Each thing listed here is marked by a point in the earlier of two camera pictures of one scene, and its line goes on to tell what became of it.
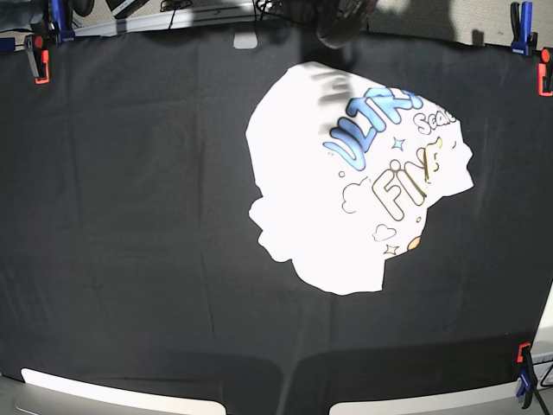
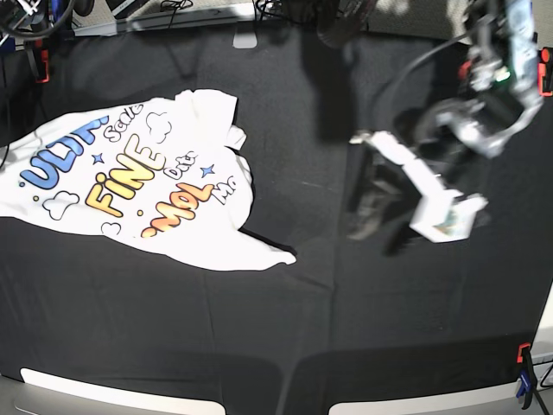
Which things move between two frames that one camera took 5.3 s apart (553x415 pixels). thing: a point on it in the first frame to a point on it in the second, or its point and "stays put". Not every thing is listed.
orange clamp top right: [545, 73] stays put
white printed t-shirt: [348, 170] to [162, 176]
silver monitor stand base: [244, 40] stays put
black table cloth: [127, 250] stays put
